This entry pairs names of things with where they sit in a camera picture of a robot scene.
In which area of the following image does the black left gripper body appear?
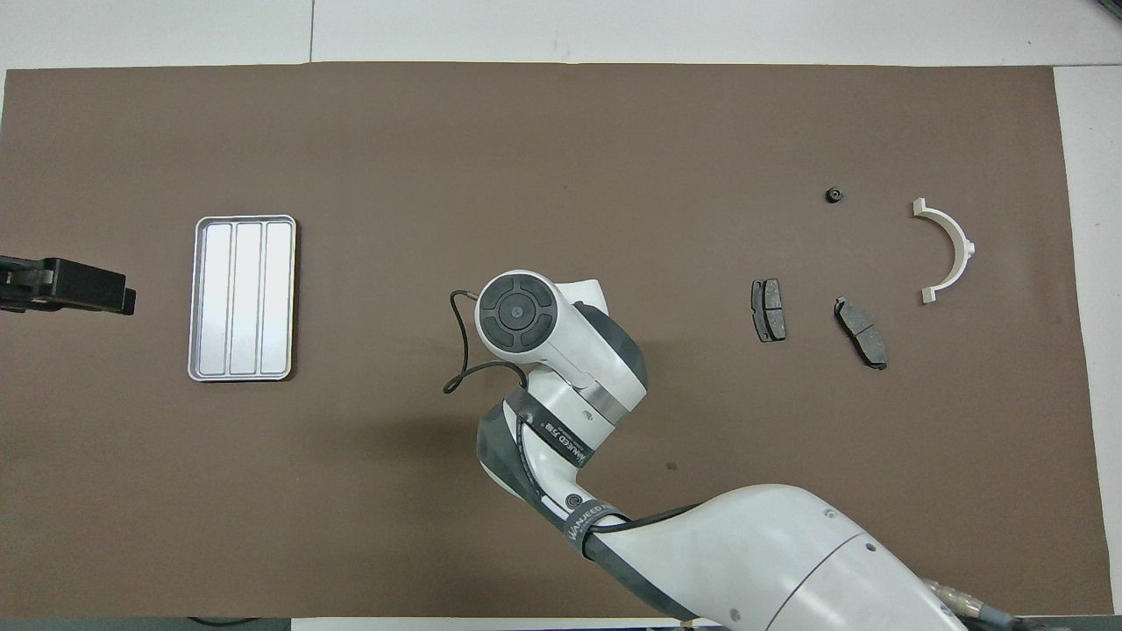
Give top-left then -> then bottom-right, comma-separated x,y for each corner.
0,256 -> 55,313

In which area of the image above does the silver metal tray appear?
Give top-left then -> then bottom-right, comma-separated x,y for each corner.
188,215 -> 297,383

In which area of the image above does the brown table mat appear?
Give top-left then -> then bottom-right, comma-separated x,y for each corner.
0,61 -> 1114,619

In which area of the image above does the dark rectangular brake pad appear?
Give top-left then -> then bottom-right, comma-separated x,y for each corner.
750,279 -> 787,343

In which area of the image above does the dark curved brake pad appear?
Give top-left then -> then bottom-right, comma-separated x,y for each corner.
833,296 -> 889,371

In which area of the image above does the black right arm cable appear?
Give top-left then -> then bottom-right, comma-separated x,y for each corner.
443,289 -> 529,394

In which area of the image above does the white curved plastic bracket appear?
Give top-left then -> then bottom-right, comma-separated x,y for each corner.
912,198 -> 976,305

